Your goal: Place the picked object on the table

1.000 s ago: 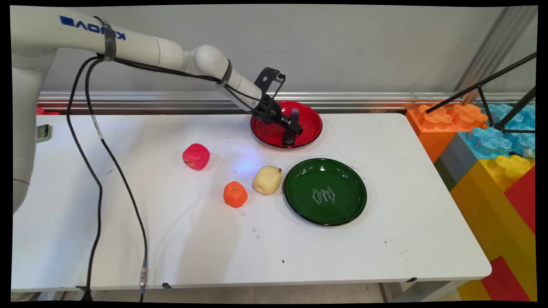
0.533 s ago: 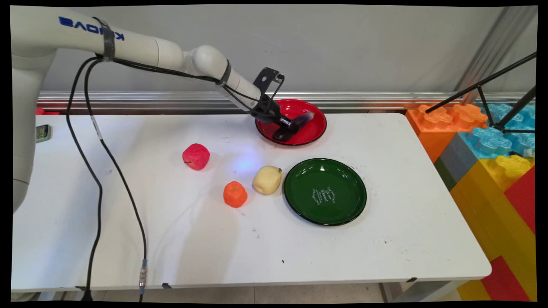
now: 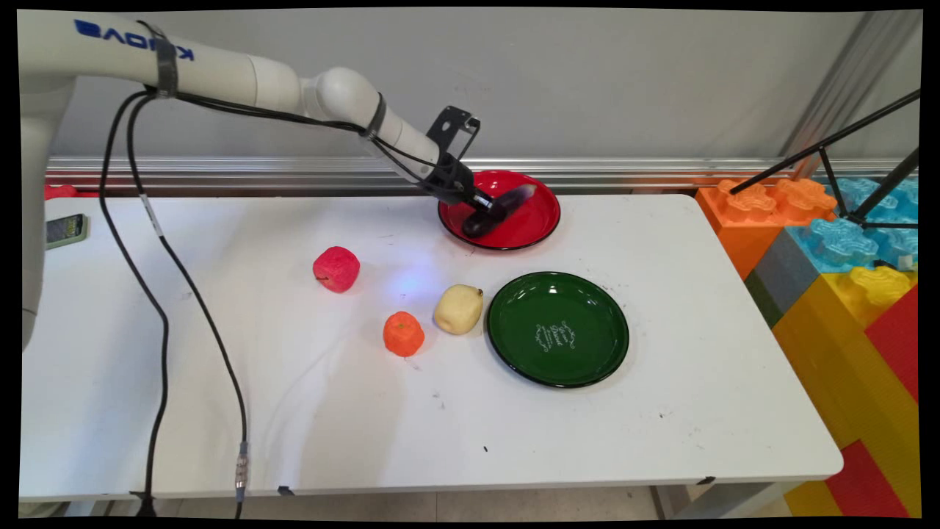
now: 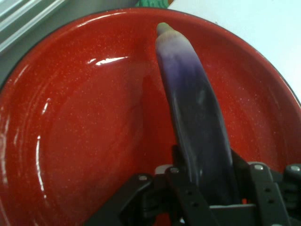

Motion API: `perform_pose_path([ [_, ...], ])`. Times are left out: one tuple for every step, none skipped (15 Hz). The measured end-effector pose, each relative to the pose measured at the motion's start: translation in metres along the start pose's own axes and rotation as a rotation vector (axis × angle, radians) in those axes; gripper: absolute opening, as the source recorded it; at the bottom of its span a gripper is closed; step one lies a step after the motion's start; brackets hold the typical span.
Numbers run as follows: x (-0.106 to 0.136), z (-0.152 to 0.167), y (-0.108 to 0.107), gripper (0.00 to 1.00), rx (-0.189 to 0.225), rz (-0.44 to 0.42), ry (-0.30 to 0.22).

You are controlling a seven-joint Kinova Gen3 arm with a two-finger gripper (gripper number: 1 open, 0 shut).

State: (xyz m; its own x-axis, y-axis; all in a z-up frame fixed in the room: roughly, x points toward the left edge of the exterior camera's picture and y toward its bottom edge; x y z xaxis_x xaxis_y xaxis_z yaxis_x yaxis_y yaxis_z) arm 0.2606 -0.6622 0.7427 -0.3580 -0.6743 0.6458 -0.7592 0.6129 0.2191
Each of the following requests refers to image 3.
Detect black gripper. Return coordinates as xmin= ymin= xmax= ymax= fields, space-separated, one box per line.
xmin=422 ymin=151 xmax=508 ymax=222

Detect purple toy eggplant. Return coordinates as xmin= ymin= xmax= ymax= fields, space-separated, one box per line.
xmin=463 ymin=184 xmax=537 ymax=238

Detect red plate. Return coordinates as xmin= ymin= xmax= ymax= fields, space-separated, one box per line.
xmin=438 ymin=170 xmax=562 ymax=251

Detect yellow toy pear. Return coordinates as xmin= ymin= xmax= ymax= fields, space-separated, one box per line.
xmin=433 ymin=284 xmax=485 ymax=337

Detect green plate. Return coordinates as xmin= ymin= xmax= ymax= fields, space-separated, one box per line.
xmin=486 ymin=271 xmax=631 ymax=389

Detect orange toy tangerine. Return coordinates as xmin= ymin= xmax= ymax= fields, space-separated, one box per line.
xmin=383 ymin=311 xmax=426 ymax=359

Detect red toy apple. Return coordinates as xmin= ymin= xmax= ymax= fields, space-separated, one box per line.
xmin=313 ymin=245 xmax=361 ymax=294

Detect orange giant building block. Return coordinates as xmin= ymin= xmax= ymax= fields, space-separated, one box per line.
xmin=694 ymin=179 xmax=838 ymax=280

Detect grey giant building block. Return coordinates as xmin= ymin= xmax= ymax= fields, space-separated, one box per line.
xmin=744 ymin=229 xmax=823 ymax=328

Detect black tripod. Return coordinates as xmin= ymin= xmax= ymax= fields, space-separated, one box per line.
xmin=729 ymin=88 xmax=921 ymax=230

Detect blue giant building block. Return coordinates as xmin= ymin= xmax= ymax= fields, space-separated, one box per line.
xmin=830 ymin=176 xmax=919 ymax=221
xmin=786 ymin=217 xmax=919 ymax=274

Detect slanted aluminium profile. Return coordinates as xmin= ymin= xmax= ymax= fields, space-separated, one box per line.
xmin=778 ymin=10 xmax=922 ymax=179

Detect yellow giant building block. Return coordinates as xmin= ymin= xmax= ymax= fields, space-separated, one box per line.
xmin=771 ymin=264 xmax=922 ymax=518

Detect smartphone in green case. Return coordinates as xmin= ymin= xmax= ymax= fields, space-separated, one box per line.
xmin=46 ymin=213 xmax=90 ymax=251

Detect red giant building block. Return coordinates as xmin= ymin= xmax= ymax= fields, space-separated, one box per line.
xmin=824 ymin=439 xmax=911 ymax=519
xmin=864 ymin=287 xmax=920 ymax=403

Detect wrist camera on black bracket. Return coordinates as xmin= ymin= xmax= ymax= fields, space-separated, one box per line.
xmin=427 ymin=105 xmax=482 ymax=159

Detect aluminium rail along wall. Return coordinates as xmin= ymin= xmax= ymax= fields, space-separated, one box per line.
xmin=46 ymin=156 xmax=919 ymax=195

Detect black velcro cable strap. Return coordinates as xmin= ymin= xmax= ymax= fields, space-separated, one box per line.
xmin=364 ymin=92 xmax=388 ymax=140
xmin=140 ymin=21 xmax=181 ymax=99

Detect grey table leg frame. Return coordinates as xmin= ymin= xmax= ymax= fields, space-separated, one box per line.
xmin=650 ymin=481 xmax=801 ymax=519

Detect plain black cable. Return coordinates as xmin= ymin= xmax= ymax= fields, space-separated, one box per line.
xmin=97 ymin=88 xmax=478 ymax=518

